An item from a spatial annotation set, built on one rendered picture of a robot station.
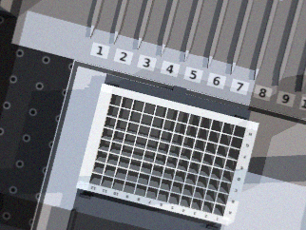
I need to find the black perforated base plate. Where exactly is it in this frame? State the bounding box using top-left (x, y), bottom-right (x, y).
top-left (0, 13), bottom-right (74, 230)

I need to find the white deep-well plate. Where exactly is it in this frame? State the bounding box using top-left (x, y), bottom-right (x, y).
top-left (76, 84), bottom-right (258, 225)

